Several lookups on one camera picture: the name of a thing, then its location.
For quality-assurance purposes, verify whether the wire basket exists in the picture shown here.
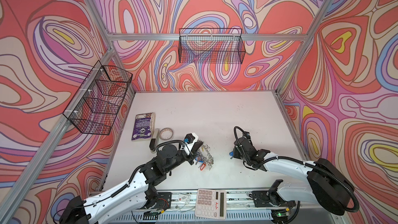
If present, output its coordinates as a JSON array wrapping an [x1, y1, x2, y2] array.
[[178, 28, 246, 64], [63, 62, 132, 135]]

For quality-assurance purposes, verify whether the round keyring disc with keys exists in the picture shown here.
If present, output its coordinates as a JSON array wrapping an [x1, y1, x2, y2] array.
[[195, 144, 214, 171]]

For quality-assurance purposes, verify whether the purple book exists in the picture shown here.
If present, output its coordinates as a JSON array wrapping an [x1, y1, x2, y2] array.
[[132, 112, 155, 141]]

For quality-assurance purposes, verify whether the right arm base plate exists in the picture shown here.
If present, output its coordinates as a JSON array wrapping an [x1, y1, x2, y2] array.
[[249, 190, 296, 208]]

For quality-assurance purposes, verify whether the black stapler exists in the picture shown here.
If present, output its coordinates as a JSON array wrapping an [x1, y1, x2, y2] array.
[[149, 128, 160, 152]]

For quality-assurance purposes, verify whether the white pink calculator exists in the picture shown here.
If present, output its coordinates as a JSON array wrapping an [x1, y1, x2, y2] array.
[[194, 188, 227, 220]]

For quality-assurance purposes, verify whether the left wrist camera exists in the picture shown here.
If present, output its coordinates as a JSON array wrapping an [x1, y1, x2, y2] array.
[[183, 133, 203, 155]]

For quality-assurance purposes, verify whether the back wire basket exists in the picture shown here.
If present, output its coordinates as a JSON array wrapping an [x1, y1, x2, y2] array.
[[178, 28, 246, 64]]

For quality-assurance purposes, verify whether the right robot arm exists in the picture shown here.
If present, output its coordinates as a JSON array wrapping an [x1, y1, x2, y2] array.
[[233, 126, 360, 216]]

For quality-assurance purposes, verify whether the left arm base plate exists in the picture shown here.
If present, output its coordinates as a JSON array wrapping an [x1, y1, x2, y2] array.
[[141, 191, 172, 211]]

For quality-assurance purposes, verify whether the clear tape roll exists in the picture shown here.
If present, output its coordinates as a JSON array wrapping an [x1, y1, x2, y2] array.
[[159, 128, 174, 141]]

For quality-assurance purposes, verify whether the small white label card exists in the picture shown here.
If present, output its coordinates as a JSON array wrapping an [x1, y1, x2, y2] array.
[[178, 194, 191, 204]]

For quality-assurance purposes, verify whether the left wire basket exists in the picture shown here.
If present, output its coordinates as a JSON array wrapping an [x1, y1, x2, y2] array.
[[63, 62, 132, 135]]

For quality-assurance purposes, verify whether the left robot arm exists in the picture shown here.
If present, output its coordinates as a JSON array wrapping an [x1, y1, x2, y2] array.
[[58, 135, 203, 224]]

